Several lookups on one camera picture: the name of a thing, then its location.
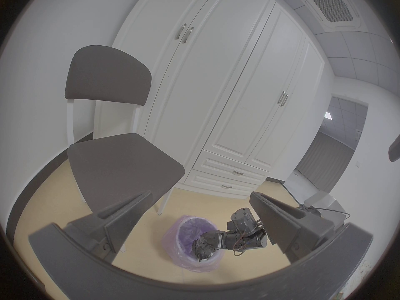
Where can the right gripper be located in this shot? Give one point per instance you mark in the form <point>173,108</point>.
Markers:
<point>228,241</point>

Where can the purple plastic bag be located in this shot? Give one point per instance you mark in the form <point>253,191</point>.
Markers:
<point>170,245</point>

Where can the black plastic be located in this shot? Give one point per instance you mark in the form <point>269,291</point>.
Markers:
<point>203,247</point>

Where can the white wardrobe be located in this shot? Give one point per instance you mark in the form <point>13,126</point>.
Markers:
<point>218,73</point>

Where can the grey and white chair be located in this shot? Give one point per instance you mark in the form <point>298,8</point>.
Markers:
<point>125,161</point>

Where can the white trash bin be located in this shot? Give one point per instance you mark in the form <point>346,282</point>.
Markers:
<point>182,234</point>

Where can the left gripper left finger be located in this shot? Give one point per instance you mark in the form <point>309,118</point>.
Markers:
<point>122,227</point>

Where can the grey curtain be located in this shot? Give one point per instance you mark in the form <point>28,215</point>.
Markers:
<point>328,164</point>

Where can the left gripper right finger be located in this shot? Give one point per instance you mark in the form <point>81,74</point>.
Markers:
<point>281,220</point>

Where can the ceiling air conditioner vent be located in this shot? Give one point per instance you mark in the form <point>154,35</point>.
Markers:
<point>331,2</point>

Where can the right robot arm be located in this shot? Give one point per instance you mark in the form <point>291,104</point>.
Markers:
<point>245,220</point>

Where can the ceiling light panel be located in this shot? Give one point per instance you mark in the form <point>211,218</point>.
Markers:
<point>327,115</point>

